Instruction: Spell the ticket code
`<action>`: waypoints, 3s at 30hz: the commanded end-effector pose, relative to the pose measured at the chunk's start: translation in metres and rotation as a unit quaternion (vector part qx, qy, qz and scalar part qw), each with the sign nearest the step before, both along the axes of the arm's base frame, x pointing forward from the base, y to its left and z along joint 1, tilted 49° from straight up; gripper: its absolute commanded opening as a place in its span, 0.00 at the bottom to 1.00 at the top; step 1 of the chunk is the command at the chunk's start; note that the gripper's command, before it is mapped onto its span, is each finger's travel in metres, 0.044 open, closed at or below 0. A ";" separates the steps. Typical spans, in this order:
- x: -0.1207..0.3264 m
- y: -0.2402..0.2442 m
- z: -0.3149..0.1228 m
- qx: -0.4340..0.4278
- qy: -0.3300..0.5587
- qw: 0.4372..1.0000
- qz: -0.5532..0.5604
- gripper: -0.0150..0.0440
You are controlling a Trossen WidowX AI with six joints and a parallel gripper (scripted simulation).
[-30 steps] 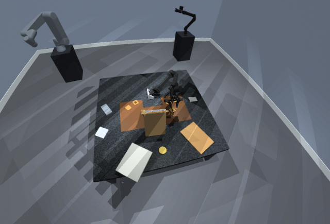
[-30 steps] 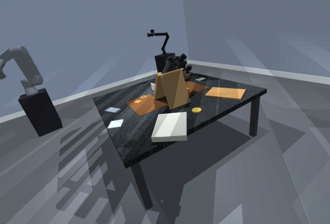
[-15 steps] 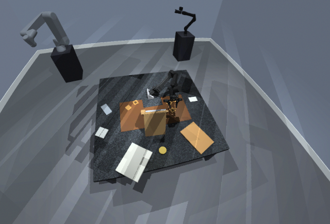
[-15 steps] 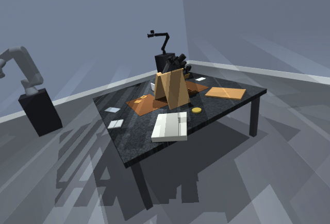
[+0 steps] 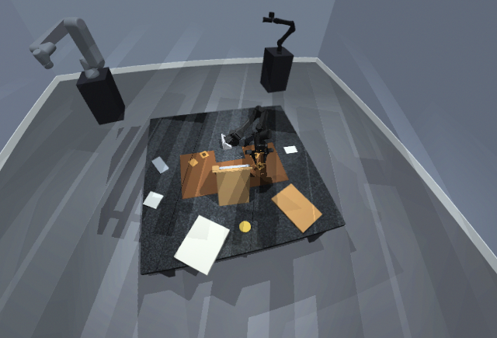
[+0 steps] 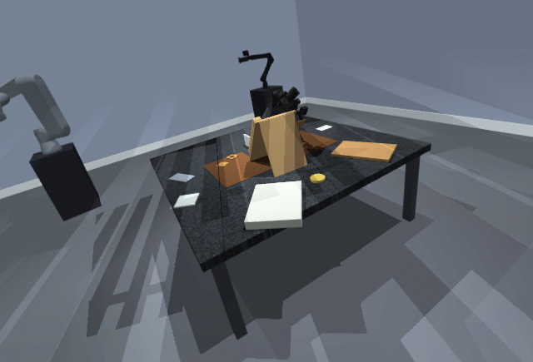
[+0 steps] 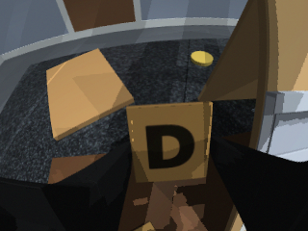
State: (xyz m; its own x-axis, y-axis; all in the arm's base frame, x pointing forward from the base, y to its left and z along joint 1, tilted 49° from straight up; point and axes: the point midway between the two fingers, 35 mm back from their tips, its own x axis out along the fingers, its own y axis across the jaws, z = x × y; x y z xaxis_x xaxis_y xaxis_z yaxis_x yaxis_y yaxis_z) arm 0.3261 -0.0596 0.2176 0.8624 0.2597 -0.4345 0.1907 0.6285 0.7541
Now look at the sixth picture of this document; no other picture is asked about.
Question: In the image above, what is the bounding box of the yellow round disc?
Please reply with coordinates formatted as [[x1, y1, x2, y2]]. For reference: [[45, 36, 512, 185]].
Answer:
[[310, 174, 326, 183]]

